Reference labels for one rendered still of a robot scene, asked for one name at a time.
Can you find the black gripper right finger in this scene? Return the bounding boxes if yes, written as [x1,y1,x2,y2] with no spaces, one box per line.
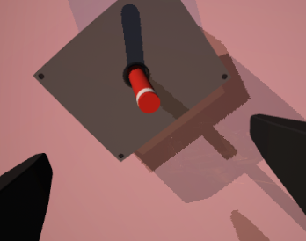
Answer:
[250,113,306,214]

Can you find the grey square panel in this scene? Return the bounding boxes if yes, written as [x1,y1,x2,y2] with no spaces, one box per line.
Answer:
[33,0,231,162]

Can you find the red peg with white band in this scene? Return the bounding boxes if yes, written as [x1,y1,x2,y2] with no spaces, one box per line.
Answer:
[127,66,161,113]

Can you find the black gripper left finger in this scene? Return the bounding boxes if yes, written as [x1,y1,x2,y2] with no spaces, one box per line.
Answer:
[0,153,54,241]

